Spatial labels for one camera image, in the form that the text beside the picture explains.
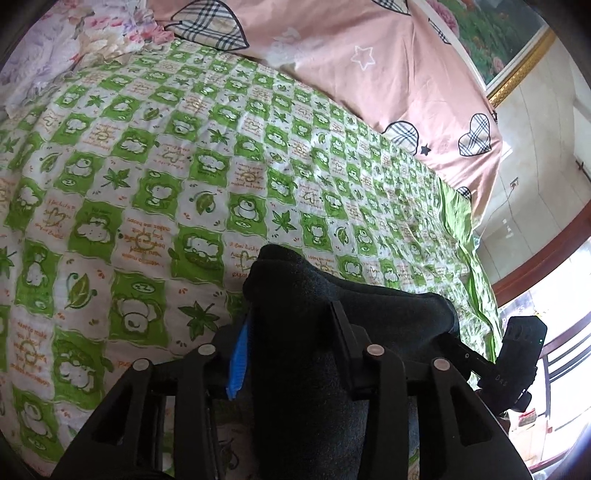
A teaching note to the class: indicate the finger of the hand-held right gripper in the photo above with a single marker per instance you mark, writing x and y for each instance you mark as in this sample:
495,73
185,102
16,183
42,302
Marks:
468,356

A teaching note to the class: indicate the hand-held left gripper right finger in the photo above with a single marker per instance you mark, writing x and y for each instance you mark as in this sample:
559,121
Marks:
353,360

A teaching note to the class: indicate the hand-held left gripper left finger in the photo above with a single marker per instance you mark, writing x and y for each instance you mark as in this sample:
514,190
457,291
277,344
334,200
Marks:
238,369

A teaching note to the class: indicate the black pants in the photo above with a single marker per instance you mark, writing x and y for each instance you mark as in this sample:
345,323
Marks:
295,369

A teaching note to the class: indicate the dark wooden chair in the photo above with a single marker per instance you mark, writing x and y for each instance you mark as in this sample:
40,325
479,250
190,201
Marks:
570,355

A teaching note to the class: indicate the green checked printed bedsheet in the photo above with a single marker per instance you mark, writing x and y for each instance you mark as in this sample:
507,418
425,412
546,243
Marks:
184,184

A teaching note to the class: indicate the pink quilt with plaid hearts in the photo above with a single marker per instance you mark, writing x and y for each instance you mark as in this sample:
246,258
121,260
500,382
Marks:
369,60

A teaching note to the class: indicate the gold framed flower painting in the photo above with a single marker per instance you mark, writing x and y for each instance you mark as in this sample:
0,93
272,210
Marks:
489,37

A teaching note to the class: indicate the floral blanket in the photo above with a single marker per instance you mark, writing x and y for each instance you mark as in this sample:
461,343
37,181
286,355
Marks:
55,41

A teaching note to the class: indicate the brown wooden bed frame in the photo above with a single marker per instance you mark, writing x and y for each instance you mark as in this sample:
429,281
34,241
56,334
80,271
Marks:
540,272

